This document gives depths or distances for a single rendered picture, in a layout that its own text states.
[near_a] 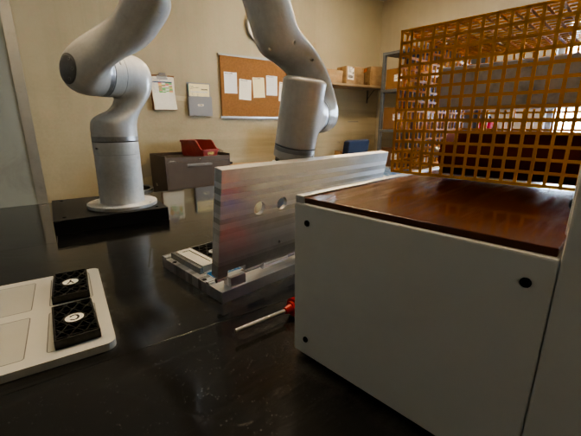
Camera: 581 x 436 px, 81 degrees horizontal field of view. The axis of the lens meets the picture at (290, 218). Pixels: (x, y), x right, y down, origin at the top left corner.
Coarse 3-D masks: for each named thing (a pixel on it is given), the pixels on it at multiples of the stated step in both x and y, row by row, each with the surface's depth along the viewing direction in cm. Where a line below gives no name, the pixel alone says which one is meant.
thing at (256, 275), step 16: (288, 256) 64; (176, 272) 63; (192, 272) 60; (240, 272) 56; (256, 272) 60; (272, 272) 60; (288, 272) 63; (208, 288) 55; (224, 288) 54; (240, 288) 55; (256, 288) 58
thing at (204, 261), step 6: (180, 252) 66; (186, 252) 66; (192, 252) 66; (198, 252) 66; (186, 258) 63; (192, 258) 63; (198, 258) 63; (204, 258) 63; (210, 258) 63; (198, 264) 60; (204, 264) 60; (210, 264) 60; (204, 270) 60
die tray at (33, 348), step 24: (0, 288) 56; (24, 288) 56; (48, 288) 56; (96, 288) 56; (0, 312) 49; (24, 312) 49; (48, 312) 49; (96, 312) 49; (0, 336) 44; (24, 336) 44; (48, 336) 44; (0, 360) 39; (24, 360) 39; (48, 360) 39; (72, 360) 40
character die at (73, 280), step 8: (64, 272) 59; (72, 272) 59; (80, 272) 59; (56, 280) 57; (64, 280) 56; (72, 280) 56; (80, 280) 56; (56, 288) 54; (64, 288) 54; (72, 288) 54; (80, 288) 54; (88, 288) 53; (56, 296) 51; (64, 296) 51; (72, 296) 52; (80, 296) 53; (88, 296) 53; (56, 304) 51
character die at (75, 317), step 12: (84, 300) 50; (60, 312) 47; (72, 312) 47; (84, 312) 47; (60, 324) 45; (72, 324) 44; (84, 324) 45; (96, 324) 44; (60, 336) 42; (72, 336) 41; (84, 336) 42; (96, 336) 43; (60, 348) 41
